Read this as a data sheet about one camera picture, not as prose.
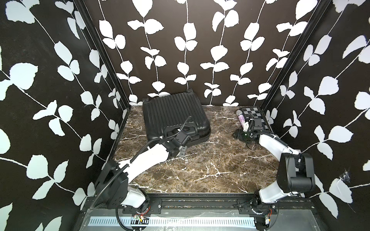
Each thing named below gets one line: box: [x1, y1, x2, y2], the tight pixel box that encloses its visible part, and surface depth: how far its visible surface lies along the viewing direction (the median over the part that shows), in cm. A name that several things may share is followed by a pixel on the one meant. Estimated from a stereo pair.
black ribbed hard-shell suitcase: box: [141, 88, 212, 146], surface depth 87 cm
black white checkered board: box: [240, 106, 271, 130], surface depth 117 cm
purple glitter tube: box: [236, 109, 246, 128], surface depth 113 cm
